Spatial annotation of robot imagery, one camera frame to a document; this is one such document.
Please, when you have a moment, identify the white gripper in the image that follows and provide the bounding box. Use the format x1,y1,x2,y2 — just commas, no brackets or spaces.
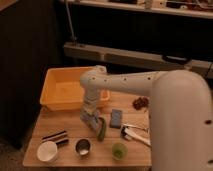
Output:
80,106,98,123

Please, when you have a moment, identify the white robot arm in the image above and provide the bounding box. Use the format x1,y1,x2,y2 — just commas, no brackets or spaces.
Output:
80,66,213,171

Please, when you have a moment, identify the white handled kitchen tool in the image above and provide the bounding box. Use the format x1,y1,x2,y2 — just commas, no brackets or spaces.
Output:
121,127,151,146

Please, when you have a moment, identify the small metal cup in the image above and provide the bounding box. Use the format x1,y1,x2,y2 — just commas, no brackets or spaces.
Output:
75,139,91,156

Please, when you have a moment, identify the green plastic cup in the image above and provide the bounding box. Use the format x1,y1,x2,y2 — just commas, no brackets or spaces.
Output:
112,143,127,160

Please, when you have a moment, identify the green chili pepper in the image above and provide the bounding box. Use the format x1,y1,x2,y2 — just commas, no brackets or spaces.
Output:
97,117,106,142

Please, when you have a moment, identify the white bowl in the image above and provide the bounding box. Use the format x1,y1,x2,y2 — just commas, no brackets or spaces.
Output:
36,141,58,163

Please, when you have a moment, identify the dark stick lower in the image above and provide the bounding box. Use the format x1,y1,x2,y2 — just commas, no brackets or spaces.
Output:
56,139,69,145

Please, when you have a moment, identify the grey metal rail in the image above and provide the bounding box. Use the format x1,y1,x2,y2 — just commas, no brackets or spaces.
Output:
64,42,213,79

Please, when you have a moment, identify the blue sponge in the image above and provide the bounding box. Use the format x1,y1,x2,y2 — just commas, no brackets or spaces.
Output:
110,109,122,128

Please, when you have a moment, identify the grey cloth towel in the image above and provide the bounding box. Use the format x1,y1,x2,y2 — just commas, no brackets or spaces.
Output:
86,117,101,133

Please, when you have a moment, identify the yellow plastic bin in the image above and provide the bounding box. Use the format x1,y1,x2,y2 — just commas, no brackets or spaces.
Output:
39,66,111,112

